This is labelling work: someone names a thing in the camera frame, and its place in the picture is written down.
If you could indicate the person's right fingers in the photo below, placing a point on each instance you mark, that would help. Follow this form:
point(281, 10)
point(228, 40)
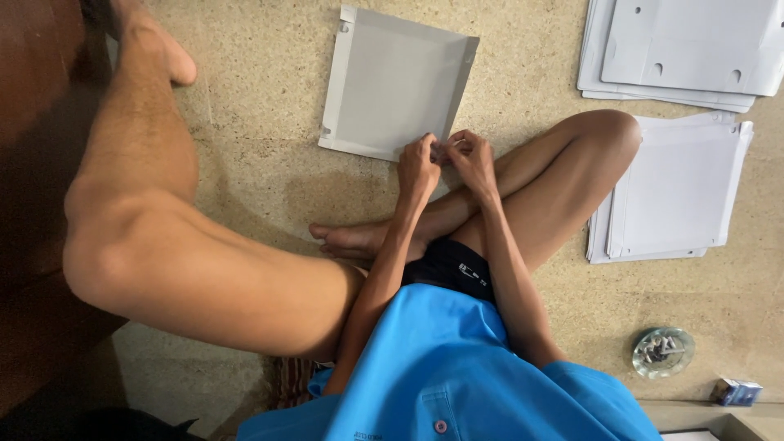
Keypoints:
point(460, 142)

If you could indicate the person's leg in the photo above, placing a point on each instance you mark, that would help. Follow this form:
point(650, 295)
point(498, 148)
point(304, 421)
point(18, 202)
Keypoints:
point(184, 263)
point(551, 177)

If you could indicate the blue polo shirt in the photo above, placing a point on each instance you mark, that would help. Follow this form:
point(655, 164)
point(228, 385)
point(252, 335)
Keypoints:
point(441, 367)

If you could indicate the person's left hand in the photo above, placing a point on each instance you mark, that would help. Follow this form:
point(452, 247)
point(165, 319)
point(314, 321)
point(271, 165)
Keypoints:
point(416, 174)

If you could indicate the striped woven mat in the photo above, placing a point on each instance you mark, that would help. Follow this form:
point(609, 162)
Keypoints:
point(294, 383)

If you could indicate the round glass ashtray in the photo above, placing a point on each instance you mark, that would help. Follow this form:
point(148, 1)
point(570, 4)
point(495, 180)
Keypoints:
point(664, 361)

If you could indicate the person's left fingers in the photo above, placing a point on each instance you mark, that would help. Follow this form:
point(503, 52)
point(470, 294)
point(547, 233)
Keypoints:
point(429, 144)

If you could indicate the stack of flat white cardboard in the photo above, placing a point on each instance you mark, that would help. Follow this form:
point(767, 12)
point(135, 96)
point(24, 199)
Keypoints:
point(686, 49)
point(674, 190)

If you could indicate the black shorts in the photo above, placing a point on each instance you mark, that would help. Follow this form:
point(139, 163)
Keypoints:
point(450, 266)

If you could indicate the person's right leg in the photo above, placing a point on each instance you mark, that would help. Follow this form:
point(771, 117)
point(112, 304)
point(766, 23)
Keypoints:
point(551, 177)

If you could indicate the brown wooden furniture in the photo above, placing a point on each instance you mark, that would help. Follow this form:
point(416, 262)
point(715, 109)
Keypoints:
point(37, 184)

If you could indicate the person's right hand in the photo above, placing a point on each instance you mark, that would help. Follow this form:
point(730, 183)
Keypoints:
point(475, 168)

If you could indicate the heap of cigarette butts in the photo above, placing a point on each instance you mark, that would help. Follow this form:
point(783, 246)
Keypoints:
point(663, 347)

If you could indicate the blue cigarette pack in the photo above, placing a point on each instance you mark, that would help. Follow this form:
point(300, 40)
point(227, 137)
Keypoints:
point(738, 392)

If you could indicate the white cardboard box sheet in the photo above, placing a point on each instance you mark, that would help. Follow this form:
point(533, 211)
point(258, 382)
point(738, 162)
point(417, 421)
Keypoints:
point(392, 79)

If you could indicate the person's left leg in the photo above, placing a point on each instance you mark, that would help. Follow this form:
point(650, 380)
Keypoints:
point(184, 263)

